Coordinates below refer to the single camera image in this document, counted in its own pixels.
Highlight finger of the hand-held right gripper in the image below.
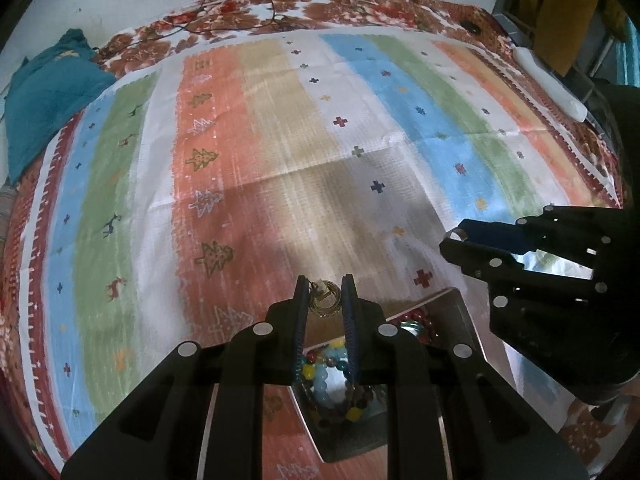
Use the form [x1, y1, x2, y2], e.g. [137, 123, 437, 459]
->
[451, 218, 540, 257]
[439, 236, 609, 317]

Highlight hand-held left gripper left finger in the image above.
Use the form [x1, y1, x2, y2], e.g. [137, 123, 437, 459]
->
[60, 275, 311, 480]

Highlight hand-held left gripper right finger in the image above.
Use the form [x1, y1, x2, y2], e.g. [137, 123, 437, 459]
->
[341, 274, 591, 480]

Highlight gold ornament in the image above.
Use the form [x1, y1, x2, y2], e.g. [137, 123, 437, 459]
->
[309, 280, 345, 317]

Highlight multicolour glass bead bracelet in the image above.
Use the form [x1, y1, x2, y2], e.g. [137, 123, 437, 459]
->
[299, 340, 352, 429]

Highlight silver tin box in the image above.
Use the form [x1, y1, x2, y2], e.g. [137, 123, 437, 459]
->
[292, 287, 494, 464]

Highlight red bead bracelet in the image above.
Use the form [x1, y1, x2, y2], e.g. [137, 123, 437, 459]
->
[387, 309, 441, 344]

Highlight yellow and dark bead bracelet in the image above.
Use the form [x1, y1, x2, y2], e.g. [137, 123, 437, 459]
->
[320, 382, 387, 431]

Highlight white cylindrical object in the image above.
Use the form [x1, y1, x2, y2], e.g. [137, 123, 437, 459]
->
[515, 45, 589, 124]

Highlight colourful striped mat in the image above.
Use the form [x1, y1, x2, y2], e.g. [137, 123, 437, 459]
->
[27, 30, 624, 480]

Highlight yellow hanging cloth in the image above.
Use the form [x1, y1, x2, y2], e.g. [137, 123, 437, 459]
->
[520, 0, 607, 79]

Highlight floral bedsheet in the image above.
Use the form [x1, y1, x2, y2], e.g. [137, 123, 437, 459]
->
[0, 0, 640, 480]

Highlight teal cloth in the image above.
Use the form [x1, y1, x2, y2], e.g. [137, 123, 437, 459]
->
[2, 27, 119, 186]

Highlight pale blue bead bracelet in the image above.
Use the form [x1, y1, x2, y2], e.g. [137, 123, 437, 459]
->
[312, 347, 351, 394]

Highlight metal rack frame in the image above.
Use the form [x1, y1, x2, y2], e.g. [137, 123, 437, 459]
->
[492, 0, 640, 128]

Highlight black cable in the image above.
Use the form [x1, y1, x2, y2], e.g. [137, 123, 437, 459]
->
[115, 0, 302, 56]

